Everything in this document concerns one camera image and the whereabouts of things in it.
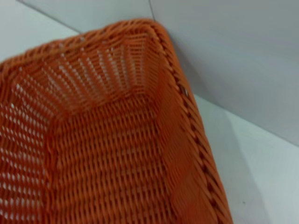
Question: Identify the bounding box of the orange woven plastic basket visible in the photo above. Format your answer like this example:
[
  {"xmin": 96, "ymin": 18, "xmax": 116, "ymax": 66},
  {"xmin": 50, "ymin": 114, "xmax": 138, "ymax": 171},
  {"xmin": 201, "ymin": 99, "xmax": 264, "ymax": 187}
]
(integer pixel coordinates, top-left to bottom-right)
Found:
[{"xmin": 0, "ymin": 18, "xmax": 234, "ymax": 224}]

